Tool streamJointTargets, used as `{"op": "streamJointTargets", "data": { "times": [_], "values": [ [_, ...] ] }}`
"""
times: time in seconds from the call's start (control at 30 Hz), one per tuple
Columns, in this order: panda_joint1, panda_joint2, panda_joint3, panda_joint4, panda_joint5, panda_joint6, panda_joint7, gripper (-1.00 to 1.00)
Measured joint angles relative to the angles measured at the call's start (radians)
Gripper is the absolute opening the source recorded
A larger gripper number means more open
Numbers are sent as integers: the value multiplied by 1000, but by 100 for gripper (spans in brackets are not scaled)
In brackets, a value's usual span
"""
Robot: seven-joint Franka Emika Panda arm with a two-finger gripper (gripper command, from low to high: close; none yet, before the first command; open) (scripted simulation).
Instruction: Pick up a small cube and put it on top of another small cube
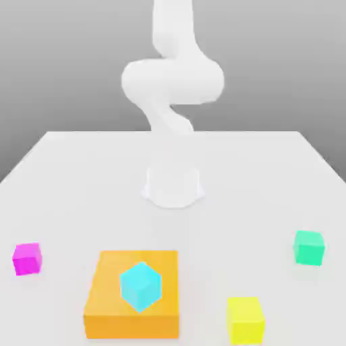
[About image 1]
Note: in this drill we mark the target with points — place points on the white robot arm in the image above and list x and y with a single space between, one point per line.
173 81

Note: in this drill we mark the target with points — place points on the small cyan cube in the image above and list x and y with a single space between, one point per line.
140 286

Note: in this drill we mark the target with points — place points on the small green cube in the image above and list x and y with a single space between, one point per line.
309 248

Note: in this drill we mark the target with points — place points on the small yellow cube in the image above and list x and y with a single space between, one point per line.
245 321

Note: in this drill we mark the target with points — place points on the small magenta cube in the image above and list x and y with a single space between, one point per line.
27 259

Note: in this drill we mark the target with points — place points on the large orange box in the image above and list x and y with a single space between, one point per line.
108 297

